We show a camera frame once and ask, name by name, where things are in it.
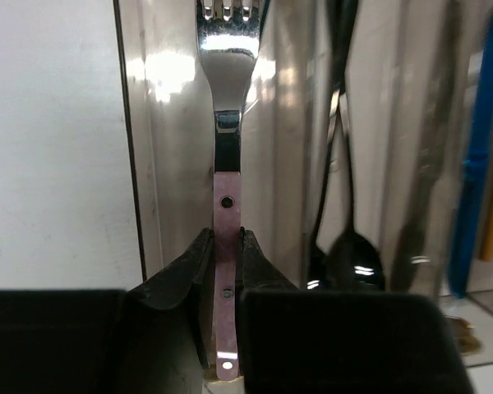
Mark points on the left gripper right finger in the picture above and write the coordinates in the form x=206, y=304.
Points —
x=295, y=341

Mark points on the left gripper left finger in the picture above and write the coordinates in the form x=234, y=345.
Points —
x=145, y=340

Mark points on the black spoon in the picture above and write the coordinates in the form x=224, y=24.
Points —
x=353, y=262
x=324, y=205

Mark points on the black knife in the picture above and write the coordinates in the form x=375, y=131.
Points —
x=409, y=253

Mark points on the blue knife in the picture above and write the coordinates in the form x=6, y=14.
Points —
x=475, y=168

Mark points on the pink handled fork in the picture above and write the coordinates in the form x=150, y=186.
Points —
x=228, y=42

